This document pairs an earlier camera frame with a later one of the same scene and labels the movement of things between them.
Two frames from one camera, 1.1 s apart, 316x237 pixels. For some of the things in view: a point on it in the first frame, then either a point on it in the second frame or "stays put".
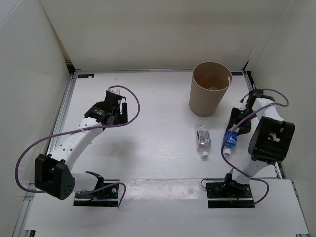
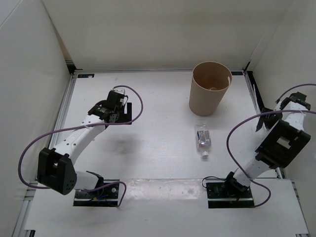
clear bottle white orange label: x=204 y=139 stays put
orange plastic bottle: x=211 y=80 stays put
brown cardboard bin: x=210 y=82 stays put
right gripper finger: x=233 y=118 -> x=260 y=120
